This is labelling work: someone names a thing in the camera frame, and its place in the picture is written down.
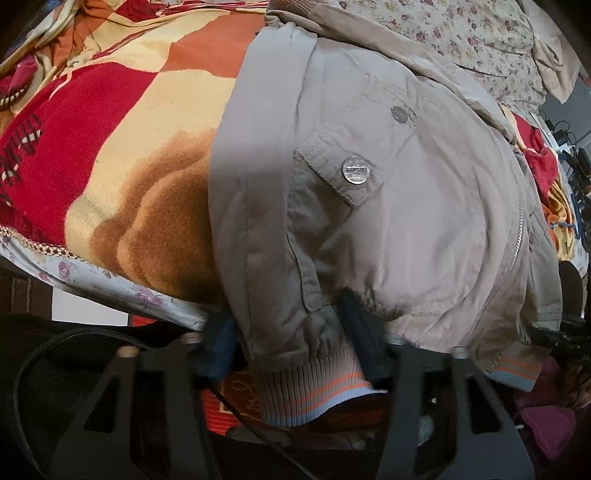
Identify pink cloth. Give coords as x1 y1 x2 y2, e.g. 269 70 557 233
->
512 355 591 462

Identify dark red knit garment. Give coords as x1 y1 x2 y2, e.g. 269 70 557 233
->
0 58 38 109

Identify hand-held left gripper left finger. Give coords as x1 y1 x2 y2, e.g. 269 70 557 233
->
46 314 241 480

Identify beige cloth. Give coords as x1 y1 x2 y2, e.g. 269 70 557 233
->
522 0 583 104

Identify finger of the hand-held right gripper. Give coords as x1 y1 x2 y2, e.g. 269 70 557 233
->
530 327 561 350

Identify red orange cream fleece blanket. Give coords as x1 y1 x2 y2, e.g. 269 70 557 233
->
0 0 580 324

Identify beige jacket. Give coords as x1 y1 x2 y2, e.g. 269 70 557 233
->
207 0 564 428

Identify black cables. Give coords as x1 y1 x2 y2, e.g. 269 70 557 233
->
547 117 591 185

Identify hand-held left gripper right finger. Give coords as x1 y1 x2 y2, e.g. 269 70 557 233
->
339 291 529 480

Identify floral bedsheet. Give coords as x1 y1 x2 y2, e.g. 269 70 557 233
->
0 0 555 330

